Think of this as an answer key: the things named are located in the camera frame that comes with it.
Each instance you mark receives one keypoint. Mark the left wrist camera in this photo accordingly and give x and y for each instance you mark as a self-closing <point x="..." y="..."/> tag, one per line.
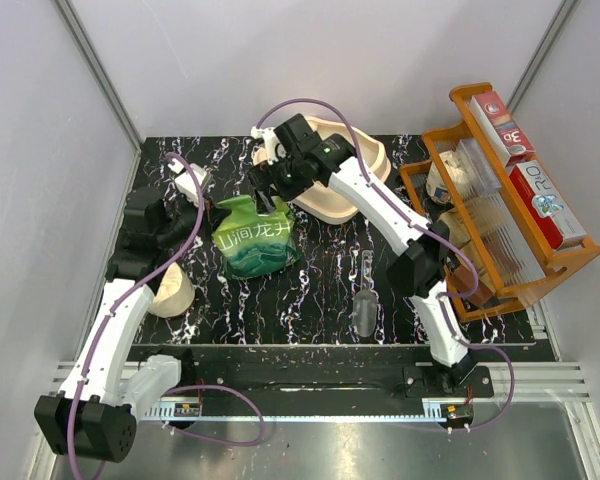
<point x="186" y="186"/>

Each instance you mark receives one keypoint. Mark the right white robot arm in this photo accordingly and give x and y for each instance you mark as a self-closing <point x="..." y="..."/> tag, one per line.
<point x="418" y="272"/>

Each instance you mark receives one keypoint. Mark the red white box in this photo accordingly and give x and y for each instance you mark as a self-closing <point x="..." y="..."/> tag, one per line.
<point x="555" y="219"/>

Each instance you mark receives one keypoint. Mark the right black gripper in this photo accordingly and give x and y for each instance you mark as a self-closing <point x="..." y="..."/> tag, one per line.
<point x="263" y="176"/>

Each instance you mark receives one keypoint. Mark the brown paper packet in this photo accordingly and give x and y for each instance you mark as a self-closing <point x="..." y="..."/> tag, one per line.
<point x="462" y="278"/>

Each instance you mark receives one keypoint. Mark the clear plastic scoop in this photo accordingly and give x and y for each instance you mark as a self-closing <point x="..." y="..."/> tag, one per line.
<point x="365" y="300"/>

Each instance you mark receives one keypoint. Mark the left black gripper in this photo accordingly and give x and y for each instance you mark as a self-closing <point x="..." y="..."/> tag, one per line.
<point x="213" y="216"/>

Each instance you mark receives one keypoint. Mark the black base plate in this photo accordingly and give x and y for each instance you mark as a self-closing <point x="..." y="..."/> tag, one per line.
<point x="318" y="382"/>

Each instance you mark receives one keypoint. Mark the beige litter box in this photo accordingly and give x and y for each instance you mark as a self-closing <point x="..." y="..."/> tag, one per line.
<point x="330" y="170"/>

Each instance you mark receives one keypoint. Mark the orange wooden rack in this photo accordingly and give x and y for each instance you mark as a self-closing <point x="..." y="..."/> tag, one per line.
<point x="519" y="260"/>

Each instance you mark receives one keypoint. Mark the clear acrylic box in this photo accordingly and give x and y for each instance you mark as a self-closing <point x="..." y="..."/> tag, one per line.
<point x="482" y="176"/>

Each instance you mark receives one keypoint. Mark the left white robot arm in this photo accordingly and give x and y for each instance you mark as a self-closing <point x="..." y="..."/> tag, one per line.
<point x="95" y="412"/>

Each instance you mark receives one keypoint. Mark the green litter bag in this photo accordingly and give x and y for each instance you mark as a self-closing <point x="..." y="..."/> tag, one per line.
<point x="255" y="245"/>

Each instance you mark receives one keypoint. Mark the red box 3b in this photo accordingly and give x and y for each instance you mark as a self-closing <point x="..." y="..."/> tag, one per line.
<point x="506" y="138"/>

